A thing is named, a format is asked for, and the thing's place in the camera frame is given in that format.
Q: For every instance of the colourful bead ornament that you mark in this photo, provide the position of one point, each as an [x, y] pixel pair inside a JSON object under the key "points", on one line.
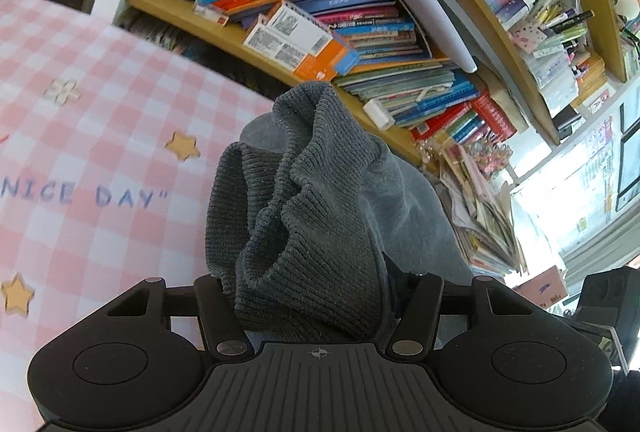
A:
{"points": [[480, 154]]}

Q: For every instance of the pile of magazines and papers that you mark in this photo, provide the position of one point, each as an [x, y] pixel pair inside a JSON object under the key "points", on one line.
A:
{"points": [[480, 222]]}

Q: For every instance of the orange white box blue end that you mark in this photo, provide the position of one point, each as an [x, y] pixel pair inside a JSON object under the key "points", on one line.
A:
{"points": [[300, 24]]}

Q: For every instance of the row of thin magazines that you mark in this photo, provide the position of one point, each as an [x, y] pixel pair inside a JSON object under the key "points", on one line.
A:
{"points": [[160, 34]]}

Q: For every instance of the bunch of markers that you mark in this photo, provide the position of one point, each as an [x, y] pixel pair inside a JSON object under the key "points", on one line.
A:
{"points": [[570, 19]]}

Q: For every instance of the white wooden shelf unit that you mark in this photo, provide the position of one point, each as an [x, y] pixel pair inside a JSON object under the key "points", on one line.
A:
{"points": [[150, 4]]}

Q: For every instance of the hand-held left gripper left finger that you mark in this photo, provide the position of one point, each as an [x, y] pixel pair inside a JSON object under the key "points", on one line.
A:
{"points": [[212, 307]]}

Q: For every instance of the small black device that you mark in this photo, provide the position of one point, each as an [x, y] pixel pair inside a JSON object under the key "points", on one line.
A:
{"points": [[567, 116]]}

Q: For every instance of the red standing book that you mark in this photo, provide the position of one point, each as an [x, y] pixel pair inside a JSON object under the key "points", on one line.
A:
{"points": [[430, 124]]}

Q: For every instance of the stack of orange notebooks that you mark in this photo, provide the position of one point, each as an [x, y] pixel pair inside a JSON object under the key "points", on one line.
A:
{"points": [[592, 76]]}

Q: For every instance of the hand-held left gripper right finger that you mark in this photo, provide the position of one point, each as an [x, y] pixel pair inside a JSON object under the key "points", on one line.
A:
{"points": [[425, 302]]}

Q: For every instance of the pink checked cartoon desk mat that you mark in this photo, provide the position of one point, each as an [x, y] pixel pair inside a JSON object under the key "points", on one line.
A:
{"points": [[100, 136]]}

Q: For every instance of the thick red dictionary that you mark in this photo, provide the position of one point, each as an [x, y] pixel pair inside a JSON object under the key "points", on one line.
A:
{"points": [[495, 116]]}

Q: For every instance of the grey sweatpants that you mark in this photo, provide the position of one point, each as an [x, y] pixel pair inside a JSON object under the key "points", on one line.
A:
{"points": [[320, 222]]}

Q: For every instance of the small white red box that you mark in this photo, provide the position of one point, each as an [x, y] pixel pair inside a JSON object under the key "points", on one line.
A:
{"points": [[210, 11]]}

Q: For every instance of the pink paper card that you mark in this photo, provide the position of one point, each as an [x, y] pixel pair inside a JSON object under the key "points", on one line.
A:
{"points": [[542, 287]]}

